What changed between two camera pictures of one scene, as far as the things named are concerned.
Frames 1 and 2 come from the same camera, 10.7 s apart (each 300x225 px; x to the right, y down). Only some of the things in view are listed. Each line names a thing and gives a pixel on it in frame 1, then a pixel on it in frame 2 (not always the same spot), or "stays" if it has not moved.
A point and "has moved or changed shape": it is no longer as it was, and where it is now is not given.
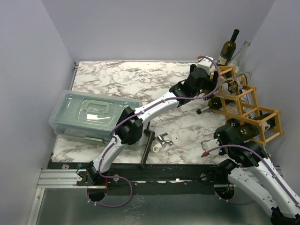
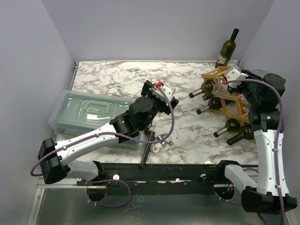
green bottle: x=228 y=50 stays
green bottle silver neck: x=214 y=94 has moved or changed shape
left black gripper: x=209 y=85 -> x=148 y=88
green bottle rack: x=215 y=103 stays
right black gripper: x=223 y=135 -> x=234 y=89
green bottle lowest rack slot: x=233 y=122 stays
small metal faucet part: x=161 y=140 stays
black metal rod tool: x=149 y=146 stays
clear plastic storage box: x=88 y=116 stays
